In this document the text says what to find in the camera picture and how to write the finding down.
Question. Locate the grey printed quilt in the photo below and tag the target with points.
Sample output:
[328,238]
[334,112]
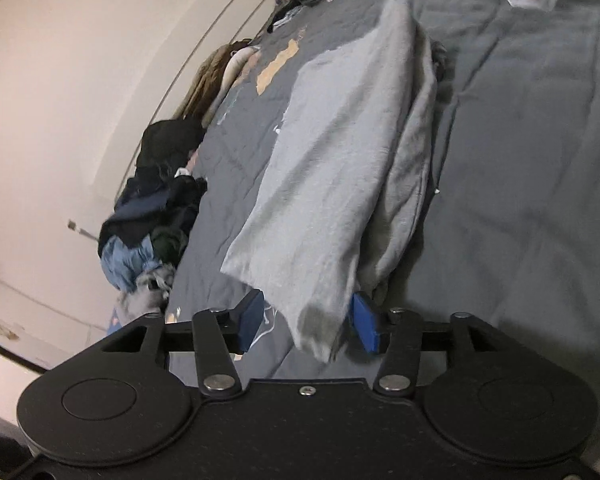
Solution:
[530,160]

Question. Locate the white sock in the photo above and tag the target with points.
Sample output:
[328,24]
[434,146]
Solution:
[182,172]

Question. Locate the grey t-shirt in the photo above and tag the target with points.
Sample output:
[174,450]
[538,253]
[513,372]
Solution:
[330,160]

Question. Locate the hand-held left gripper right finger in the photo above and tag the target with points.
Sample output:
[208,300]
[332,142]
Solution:
[367,322]

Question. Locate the grey crumpled garment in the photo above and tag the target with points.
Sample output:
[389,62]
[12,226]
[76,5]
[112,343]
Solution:
[145,292]

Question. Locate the dark green garment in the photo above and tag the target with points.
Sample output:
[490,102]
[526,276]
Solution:
[167,242]

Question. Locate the white wardrobe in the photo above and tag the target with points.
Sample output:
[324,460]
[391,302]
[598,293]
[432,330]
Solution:
[30,350]

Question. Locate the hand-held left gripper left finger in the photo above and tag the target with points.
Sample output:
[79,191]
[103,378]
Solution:
[252,320]

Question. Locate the light blue garment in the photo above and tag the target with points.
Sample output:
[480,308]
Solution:
[125,265]

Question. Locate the white bed headboard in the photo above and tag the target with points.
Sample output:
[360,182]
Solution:
[155,70]

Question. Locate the brown coat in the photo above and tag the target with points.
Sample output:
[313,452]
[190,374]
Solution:
[205,85]

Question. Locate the black jacket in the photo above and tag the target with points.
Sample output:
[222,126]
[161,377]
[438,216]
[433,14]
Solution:
[170,145]

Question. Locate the thin metal rod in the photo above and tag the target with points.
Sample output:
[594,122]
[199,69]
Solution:
[80,228]

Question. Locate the blue printed pillow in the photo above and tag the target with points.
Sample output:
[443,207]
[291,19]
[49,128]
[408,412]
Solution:
[112,322]

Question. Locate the cream pillow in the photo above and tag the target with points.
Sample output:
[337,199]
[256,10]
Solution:
[237,62]

